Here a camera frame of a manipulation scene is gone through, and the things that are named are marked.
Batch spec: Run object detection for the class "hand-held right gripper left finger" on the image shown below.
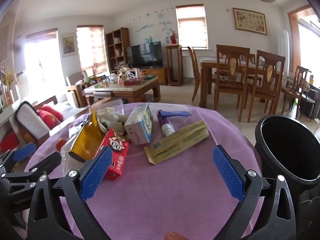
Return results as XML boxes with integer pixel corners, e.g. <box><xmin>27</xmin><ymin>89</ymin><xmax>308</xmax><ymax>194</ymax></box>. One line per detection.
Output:
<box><xmin>27</xmin><ymin>146</ymin><xmax>113</xmax><ymax>240</ymax></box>

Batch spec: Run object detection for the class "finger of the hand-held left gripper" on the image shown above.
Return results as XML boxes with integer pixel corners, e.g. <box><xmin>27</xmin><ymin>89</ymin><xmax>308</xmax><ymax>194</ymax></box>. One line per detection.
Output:
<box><xmin>0</xmin><ymin>151</ymin><xmax>62</xmax><ymax>197</ymax></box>
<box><xmin>0</xmin><ymin>142</ymin><xmax>37</xmax><ymax>173</ymax></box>

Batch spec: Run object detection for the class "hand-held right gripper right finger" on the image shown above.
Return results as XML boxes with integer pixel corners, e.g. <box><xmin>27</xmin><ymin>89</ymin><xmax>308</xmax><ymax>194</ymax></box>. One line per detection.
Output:
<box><xmin>212</xmin><ymin>144</ymin><xmax>297</xmax><ymax>240</ymax></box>

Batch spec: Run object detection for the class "clear plastic wrapper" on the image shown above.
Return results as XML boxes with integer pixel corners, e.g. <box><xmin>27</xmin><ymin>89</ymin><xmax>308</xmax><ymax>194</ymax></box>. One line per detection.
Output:
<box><xmin>54</xmin><ymin>122</ymin><xmax>87</xmax><ymax>180</ymax></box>

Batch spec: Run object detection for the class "small orange item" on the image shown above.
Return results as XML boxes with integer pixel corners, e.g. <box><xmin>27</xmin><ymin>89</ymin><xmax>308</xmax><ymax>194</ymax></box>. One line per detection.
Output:
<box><xmin>55</xmin><ymin>140</ymin><xmax>67</xmax><ymax>153</ymax></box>

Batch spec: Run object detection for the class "red cartoon carton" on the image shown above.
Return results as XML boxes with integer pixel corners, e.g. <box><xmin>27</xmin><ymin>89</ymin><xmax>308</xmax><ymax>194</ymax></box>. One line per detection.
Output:
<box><xmin>99</xmin><ymin>128</ymin><xmax>130</xmax><ymax>180</ymax></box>

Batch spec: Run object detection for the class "yellow snack bag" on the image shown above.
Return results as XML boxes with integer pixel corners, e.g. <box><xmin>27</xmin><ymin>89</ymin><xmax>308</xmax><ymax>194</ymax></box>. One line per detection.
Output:
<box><xmin>69</xmin><ymin>107</ymin><xmax>108</xmax><ymax>163</ymax></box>

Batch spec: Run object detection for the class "black trash bin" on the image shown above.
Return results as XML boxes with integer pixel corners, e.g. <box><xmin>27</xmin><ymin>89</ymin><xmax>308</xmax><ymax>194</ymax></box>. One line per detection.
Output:
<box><xmin>254</xmin><ymin>114</ymin><xmax>320</xmax><ymax>230</ymax></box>

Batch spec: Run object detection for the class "white tissue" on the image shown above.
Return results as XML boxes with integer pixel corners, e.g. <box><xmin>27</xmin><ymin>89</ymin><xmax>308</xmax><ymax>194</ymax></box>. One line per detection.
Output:
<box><xmin>96</xmin><ymin>107</ymin><xmax>128</xmax><ymax>133</ymax></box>

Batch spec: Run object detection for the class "yellow paper packet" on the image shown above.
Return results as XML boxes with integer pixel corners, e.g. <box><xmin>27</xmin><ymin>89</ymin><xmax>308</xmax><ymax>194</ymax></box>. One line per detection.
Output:
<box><xmin>144</xmin><ymin>120</ymin><xmax>209</xmax><ymax>165</ymax></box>

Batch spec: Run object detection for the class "white and blue carton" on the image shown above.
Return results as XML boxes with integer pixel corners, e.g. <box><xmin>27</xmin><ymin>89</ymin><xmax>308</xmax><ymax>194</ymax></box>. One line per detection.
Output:
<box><xmin>124</xmin><ymin>103</ymin><xmax>154</xmax><ymax>145</ymax></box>

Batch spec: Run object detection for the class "blue packet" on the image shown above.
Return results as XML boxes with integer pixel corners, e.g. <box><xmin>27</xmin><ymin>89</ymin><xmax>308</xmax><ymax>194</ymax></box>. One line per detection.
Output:
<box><xmin>160</xmin><ymin>110</ymin><xmax>192</xmax><ymax>118</ymax></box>

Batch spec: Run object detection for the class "purple and white tube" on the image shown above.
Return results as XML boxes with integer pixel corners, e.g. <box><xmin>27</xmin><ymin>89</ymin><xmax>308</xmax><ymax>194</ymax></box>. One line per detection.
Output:
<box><xmin>157</xmin><ymin>110</ymin><xmax>175</xmax><ymax>137</ymax></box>

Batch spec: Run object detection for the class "person's right hand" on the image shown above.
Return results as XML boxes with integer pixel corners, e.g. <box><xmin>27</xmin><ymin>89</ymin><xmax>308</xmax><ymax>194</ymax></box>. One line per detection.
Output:
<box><xmin>164</xmin><ymin>231</ymin><xmax>192</xmax><ymax>240</ymax></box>

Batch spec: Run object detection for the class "red cloth item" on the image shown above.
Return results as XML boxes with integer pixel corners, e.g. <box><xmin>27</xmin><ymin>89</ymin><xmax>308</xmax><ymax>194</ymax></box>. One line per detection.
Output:
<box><xmin>0</xmin><ymin>132</ymin><xmax>20</xmax><ymax>152</ymax></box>

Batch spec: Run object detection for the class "white black-edged cushion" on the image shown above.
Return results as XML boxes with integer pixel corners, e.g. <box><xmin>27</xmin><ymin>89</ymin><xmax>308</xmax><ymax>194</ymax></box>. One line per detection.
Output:
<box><xmin>15</xmin><ymin>101</ymin><xmax>50</xmax><ymax>140</ymax></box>

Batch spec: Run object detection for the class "red cushion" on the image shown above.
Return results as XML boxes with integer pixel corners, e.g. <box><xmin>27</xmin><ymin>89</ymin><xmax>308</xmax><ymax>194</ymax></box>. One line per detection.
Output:
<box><xmin>37</xmin><ymin>106</ymin><xmax>64</xmax><ymax>130</ymax></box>

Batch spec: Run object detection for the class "wooden sofa with white seat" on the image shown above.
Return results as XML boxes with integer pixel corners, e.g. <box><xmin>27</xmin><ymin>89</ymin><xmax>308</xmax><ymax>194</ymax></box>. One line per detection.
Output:
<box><xmin>0</xmin><ymin>95</ymin><xmax>118</xmax><ymax>155</ymax></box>

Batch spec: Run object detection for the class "purple printed cloth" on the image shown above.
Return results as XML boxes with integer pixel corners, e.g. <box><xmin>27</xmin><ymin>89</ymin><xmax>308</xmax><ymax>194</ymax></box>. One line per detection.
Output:
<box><xmin>24</xmin><ymin>102</ymin><xmax>263</xmax><ymax>240</ymax></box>

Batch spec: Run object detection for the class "yellow flower bunch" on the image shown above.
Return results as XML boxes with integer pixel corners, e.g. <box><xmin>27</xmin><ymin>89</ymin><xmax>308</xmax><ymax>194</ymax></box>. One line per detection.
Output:
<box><xmin>1</xmin><ymin>66</ymin><xmax>14</xmax><ymax>105</ymax></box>

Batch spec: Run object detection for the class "wooden coffee table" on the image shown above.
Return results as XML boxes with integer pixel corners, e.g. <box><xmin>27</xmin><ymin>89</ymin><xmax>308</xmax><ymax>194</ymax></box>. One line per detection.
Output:
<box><xmin>84</xmin><ymin>76</ymin><xmax>161</xmax><ymax>107</ymax></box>

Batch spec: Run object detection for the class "wooden armchair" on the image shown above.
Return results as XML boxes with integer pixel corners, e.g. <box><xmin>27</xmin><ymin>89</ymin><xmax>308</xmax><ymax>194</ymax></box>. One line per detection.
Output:
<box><xmin>65</xmin><ymin>71</ymin><xmax>87</xmax><ymax>105</ymax></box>

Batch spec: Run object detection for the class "coffee table clutter pile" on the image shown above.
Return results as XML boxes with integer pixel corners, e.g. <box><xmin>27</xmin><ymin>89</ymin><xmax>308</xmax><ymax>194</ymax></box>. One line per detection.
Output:
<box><xmin>86</xmin><ymin>67</ymin><xmax>155</xmax><ymax>89</ymax></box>

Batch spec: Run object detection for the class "wooden dining table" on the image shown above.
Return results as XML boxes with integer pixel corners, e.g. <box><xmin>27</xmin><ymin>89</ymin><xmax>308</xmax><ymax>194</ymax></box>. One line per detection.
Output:
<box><xmin>199</xmin><ymin>58</ymin><xmax>283</xmax><ymax>108</ymax></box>

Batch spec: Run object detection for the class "grey padded chair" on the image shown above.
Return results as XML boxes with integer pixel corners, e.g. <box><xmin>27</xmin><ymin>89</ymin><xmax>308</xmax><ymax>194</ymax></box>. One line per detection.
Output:
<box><xmin>299</xmin><ymin>87</ymin><xmax>320</xmax><ymax>120</ymax></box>

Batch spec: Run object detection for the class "small framed painting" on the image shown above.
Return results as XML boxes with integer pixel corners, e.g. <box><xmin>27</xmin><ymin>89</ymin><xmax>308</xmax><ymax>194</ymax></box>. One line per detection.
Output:
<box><xmin>61</xmin><ymin>34</ymin><xmax>77</xmax><ymax>57</ymax></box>

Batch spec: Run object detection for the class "wooden television cabinet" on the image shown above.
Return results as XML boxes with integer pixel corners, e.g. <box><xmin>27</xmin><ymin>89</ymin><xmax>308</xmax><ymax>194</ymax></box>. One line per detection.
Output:
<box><xmin>139</xmin><ymin>67</ymin><xmax>168</xmax><ymax>85</ymax></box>

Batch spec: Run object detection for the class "wide window with blind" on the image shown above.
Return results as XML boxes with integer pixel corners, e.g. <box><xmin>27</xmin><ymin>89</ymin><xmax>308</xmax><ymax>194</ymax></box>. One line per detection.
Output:
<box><xmin>76</xmin><ymin>25</ymin><xmax>109</xmax><ymax>77</ymax></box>

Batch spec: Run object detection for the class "tall wooden plant stand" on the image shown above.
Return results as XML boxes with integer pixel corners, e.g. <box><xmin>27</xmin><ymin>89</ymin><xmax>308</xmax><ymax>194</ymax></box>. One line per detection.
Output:
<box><xmin>165</xmin><ymin>44</ymin><xmax>184</xmax><ymax>87</ymax></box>

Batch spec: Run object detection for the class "flat screen television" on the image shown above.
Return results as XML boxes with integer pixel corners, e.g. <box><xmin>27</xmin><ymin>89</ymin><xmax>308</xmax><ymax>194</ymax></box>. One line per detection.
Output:
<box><xmin>127</xmin><ymin>41</ymin><xmax>163</xmax><ymax>68</ymax></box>

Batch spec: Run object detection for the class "wooden bookshelf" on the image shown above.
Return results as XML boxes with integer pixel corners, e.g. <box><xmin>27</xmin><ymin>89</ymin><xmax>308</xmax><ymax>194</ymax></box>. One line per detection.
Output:
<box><xmin>105</xmin><ymin>27</ymin><xmax>130</xmax><ymax>74</ymax></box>

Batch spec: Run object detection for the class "white standing air conditioner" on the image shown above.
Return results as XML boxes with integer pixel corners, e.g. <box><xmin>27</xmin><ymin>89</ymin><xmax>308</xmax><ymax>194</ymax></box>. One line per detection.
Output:
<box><xmin>277</xmin><ymin>30</ymin><xmax>290</xmax><ymax>58</ymax></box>

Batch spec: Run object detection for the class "narrow window with blind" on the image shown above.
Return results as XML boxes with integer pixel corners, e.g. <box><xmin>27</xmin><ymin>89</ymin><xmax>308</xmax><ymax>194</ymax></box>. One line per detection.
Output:
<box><xmin>175</xmin><ymin>4</ymin><xmax>208</xmax><ymax>50</ymax></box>

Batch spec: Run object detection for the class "framed flower picture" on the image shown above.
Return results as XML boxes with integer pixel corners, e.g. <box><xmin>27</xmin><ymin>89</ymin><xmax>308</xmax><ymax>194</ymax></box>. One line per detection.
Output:
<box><xmin>232</xmin><ymin>7</ymin><xmax>268</xmax><ymax>36</ymax></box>

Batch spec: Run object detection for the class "white wall radiator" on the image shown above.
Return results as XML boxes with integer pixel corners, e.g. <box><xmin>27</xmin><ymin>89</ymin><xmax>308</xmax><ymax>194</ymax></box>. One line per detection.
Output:
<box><xmin>182</xmin><ymin>56</ymin><xmax>200</xmax><ymax>78</ymax></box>

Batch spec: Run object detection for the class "orange wooden door frame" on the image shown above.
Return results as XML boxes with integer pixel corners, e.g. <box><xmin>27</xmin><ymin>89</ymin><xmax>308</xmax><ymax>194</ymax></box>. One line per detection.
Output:
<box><xmin>287</xmin><ymin>5</ymin><xmax>316</xmax><ymax>68</ymax></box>

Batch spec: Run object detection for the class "blue wall decal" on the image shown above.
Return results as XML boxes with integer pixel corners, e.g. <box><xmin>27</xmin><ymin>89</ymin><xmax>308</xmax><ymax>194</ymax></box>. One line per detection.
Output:
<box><xmin>135</xmin><ymin>6</ymin><xmax>175</xmax><ymax>43</ymax></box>

